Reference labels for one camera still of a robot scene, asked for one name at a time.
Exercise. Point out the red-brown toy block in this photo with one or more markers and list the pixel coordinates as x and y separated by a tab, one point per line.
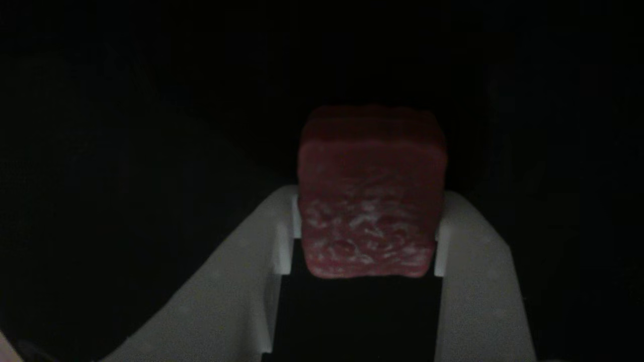
372	201

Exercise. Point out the black desk mat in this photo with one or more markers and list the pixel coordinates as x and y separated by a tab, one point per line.
151	100

